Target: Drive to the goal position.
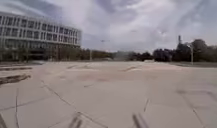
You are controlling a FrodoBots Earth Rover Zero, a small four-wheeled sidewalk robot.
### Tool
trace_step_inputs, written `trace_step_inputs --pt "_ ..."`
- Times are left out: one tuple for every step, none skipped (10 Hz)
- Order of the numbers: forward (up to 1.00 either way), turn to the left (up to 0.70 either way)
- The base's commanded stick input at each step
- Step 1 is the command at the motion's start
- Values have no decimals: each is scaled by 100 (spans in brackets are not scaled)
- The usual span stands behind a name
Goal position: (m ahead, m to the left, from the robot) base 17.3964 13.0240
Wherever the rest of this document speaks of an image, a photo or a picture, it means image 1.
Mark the pale concrete slab plaza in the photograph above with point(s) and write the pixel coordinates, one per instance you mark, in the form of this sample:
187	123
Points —
109	93

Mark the row of trees before building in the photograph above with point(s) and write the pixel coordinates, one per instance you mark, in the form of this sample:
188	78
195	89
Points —
69	53

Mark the robot's own part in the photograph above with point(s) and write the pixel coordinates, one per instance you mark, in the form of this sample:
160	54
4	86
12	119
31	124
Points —
138	122
75	122

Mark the row of dark trees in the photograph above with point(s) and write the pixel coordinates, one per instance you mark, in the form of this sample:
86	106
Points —
182	52

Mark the white curved multi-storey building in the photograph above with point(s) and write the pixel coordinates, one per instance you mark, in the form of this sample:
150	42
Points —
36	31

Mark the pale lamp pole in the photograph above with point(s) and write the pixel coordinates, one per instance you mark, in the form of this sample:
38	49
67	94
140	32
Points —
191	55

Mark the dark strip of bare ground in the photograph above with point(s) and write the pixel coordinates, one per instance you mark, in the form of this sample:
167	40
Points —
11	79

